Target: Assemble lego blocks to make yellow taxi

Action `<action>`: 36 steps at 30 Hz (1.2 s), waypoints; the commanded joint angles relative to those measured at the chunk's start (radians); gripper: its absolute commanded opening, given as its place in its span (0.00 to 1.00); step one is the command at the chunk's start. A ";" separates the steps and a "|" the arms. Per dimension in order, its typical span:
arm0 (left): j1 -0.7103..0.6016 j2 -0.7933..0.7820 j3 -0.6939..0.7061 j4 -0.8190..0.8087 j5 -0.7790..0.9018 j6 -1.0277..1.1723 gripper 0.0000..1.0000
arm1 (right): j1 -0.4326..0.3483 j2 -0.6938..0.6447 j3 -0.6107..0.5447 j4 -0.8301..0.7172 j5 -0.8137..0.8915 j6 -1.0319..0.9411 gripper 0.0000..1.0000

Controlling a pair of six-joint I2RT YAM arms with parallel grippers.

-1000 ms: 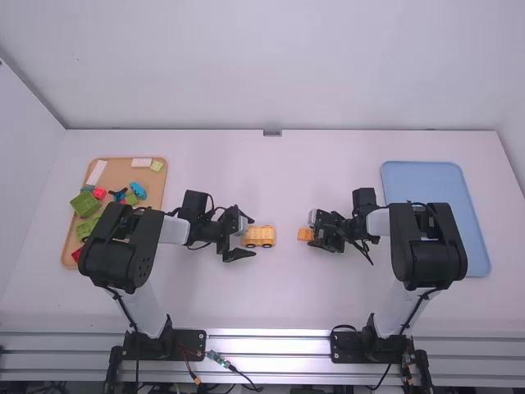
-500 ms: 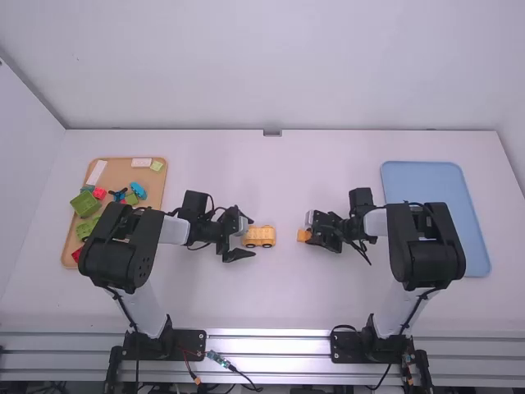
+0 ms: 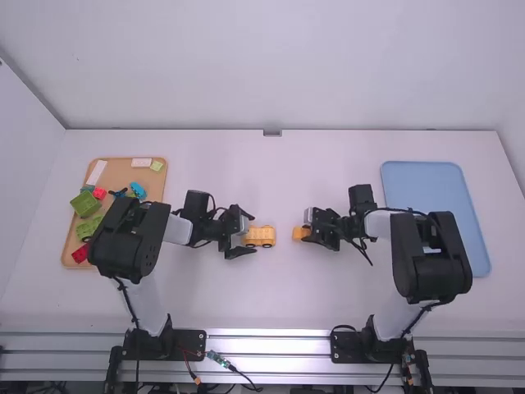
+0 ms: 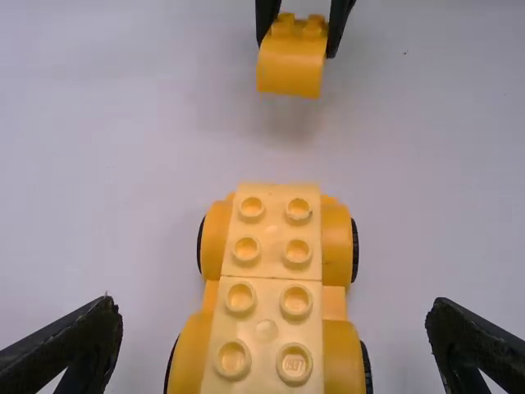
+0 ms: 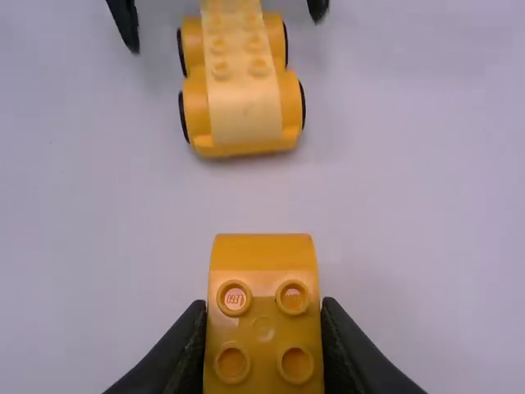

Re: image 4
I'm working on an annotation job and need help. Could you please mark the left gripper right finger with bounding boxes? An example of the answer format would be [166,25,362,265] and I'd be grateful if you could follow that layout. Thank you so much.
[424,296,525,394]

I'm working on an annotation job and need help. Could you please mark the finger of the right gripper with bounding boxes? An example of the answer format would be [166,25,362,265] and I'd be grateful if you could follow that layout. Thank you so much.
[254,0,285,50]
[325,0,358,59]

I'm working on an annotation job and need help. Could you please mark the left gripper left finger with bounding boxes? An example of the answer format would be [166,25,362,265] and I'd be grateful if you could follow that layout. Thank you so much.
[0,294,124,394]

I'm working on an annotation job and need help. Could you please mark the yellow curved toy brick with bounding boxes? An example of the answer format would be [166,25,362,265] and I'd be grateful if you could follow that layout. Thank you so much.
[255,11,330,101]

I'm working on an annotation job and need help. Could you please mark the yellow toy car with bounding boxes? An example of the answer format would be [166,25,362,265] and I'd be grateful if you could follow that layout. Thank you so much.
[163,181,372,394]

